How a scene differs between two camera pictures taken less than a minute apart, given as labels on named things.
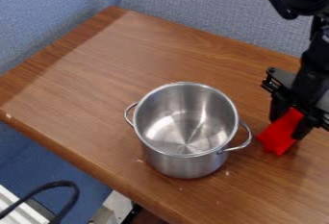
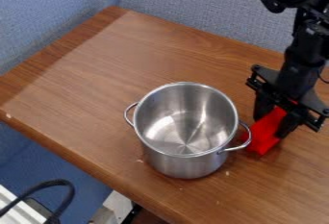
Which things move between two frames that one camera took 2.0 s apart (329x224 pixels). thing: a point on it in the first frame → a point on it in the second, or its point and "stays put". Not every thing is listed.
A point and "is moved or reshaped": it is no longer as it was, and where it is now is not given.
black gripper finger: [280, 106] → [264, 106]
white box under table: [115, 211] stays put
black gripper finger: [308, 124] → [294, 118]
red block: [277, 135] is moved or reshaped
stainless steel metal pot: [186, 124] stays put
